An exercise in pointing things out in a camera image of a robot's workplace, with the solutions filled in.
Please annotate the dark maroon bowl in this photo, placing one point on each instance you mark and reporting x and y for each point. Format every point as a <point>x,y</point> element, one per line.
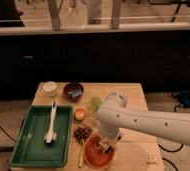
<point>72,86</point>

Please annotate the orange peach fruit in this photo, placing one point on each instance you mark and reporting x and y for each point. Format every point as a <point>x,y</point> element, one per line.
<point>79,114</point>

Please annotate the black whiteboard eraser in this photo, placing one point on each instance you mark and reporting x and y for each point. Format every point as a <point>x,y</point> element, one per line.
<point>100,149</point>

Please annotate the light green cup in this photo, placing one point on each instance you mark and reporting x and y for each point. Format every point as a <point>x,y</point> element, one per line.
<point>94,103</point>

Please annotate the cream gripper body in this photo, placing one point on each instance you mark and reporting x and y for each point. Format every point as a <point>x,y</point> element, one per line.
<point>107,142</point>

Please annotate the green plastic tray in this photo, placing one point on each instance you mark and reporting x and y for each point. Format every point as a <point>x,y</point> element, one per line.
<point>31,151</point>

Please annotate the bunch of dark grapes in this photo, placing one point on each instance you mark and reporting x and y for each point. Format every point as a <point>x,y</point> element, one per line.
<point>82,132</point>

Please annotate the red orange bowl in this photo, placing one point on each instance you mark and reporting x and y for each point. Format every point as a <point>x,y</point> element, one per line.
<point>94,156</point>

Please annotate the yellow stick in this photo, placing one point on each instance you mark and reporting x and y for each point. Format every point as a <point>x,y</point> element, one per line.
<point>81,159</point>

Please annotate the small white cup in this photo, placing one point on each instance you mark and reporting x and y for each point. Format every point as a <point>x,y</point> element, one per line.
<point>50,88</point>

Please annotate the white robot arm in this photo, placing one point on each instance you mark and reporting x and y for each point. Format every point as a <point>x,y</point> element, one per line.
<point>113,115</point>

